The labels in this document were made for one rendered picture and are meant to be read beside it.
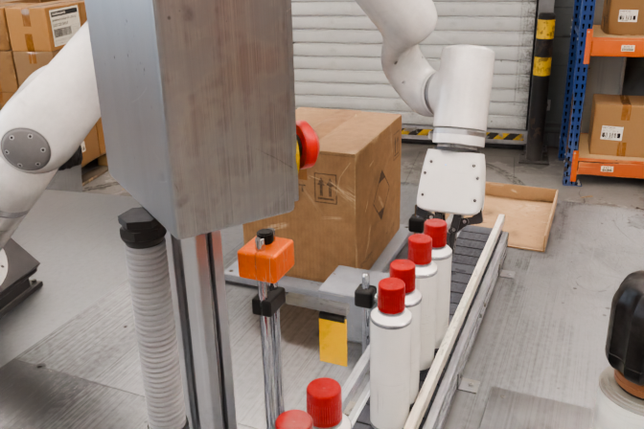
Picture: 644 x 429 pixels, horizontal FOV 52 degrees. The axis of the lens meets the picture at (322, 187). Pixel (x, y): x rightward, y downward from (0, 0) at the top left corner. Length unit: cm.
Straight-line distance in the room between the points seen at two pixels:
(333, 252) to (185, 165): 84
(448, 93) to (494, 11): 386
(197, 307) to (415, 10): 54
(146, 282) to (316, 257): 79
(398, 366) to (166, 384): 36
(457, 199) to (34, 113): 64
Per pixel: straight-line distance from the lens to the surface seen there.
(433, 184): 107
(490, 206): 174
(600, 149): 448
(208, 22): 44
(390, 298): 81
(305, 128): 51
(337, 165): 120
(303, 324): 122
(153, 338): 55
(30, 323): 136
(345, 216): 123
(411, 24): 99
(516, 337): 121
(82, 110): 105
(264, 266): 65
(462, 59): 106
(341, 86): 515
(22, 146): 106
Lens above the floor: 148
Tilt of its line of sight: 20 degrees down
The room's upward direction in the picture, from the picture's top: 1 degrees counter-clockwise
